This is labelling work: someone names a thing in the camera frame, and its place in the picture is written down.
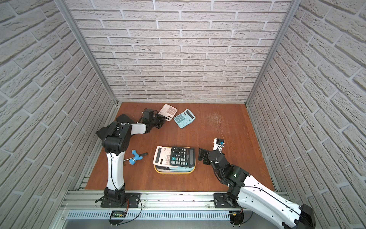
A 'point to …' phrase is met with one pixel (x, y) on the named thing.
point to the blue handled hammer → (132, 161)
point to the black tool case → (121, 118)
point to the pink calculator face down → (162, 156)
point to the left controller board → (118, 213)
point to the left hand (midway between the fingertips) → (162, 113)
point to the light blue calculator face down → (177, 169)
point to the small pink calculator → (169, 111)
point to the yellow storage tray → (180, 173)
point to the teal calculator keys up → (184, 119)
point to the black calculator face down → (182, 157)
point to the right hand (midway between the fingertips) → (207, 150)
